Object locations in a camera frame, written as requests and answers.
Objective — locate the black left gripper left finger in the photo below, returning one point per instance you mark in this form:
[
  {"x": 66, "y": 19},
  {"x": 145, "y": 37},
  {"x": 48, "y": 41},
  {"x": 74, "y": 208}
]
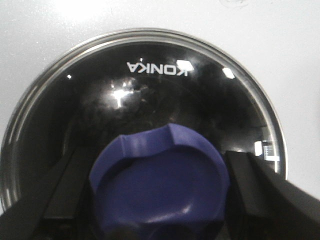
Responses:
[{"x": 55, "y": 199}]

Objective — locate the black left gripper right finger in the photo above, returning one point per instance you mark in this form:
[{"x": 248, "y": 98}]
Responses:
[{"x": 262, "y": 205}]

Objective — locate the glass pot lid blue knob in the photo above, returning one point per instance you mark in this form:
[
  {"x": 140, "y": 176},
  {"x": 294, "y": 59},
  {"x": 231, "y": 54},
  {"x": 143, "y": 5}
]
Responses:
[{"x": 158, "y": 111}]

